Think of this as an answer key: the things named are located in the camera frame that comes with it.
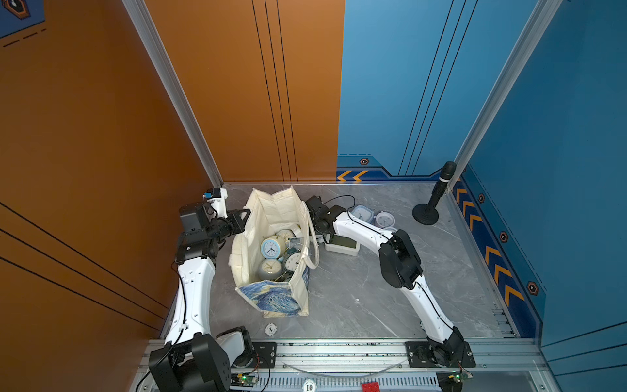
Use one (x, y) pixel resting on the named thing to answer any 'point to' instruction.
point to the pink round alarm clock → (384, 220)
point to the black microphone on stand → (426, 214)
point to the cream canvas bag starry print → (262, 215)
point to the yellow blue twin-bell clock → (273, 247)
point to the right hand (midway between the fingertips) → (315, 227)
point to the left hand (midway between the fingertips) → (249, 208)
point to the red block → (371, 387)
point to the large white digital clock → (343, 244)
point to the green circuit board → (245, 379)
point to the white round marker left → (270, 329)
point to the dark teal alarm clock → (291, 259)
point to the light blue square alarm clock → (363, 212)
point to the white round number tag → (309, 385)
